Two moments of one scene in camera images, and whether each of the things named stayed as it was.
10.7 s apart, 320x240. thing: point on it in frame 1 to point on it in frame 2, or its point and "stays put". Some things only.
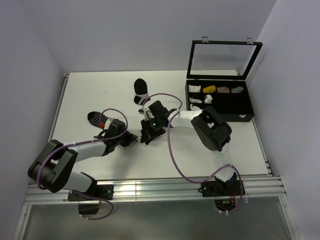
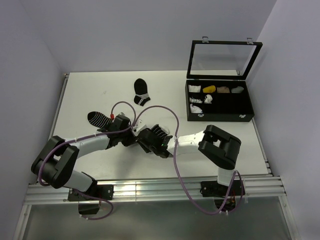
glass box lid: [222, 59] stays put
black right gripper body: [152, 127] to [147, 149]
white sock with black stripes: [208, 99] stays put
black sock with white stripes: [99, 120] stays put
